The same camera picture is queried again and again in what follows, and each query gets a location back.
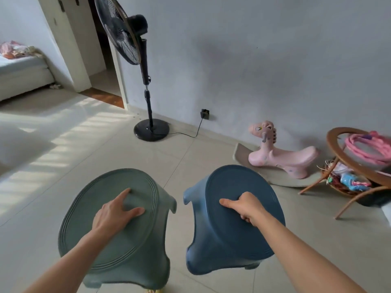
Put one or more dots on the pink hula hoop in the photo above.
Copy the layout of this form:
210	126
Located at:
366	149

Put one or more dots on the teal green plastic stool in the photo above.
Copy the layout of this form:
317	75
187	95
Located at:
137	247

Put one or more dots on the pink rocking animal toy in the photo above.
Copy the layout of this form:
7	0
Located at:
284	158

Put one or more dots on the person's left forearm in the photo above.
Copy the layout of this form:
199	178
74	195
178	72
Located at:
64	265

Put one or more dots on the wall power socket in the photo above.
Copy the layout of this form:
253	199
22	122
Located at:
204	114

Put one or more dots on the person's left hand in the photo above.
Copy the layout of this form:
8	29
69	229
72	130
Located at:
111	218

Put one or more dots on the grey sandal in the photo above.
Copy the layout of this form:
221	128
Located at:
56	86

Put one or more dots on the black standing fan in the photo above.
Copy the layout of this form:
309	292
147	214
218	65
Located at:
151	131

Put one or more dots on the white storage box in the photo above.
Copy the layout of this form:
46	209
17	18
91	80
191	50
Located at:
386	213

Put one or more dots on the person's left yellow slipper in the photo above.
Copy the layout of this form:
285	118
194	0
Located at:
155	291

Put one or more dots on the person's right forearm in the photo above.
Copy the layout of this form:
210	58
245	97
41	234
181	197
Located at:
308	259

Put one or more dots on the person's right hand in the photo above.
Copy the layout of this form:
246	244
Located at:
250	209

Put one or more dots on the white door frame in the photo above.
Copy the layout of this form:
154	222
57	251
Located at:
70	42

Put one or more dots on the round rattan glass table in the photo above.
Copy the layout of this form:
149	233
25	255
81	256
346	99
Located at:
333	143

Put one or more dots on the blue plastic stool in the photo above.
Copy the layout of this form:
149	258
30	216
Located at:
220	241

